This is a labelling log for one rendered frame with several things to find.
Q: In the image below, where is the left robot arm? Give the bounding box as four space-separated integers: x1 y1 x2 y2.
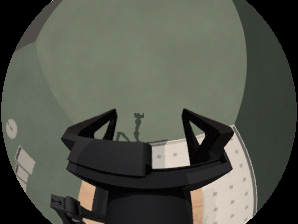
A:
51 194 106 224

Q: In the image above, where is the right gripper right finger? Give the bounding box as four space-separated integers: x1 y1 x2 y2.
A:
182 108 234 165

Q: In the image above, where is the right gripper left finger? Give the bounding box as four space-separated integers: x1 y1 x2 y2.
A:
65 108 117 140

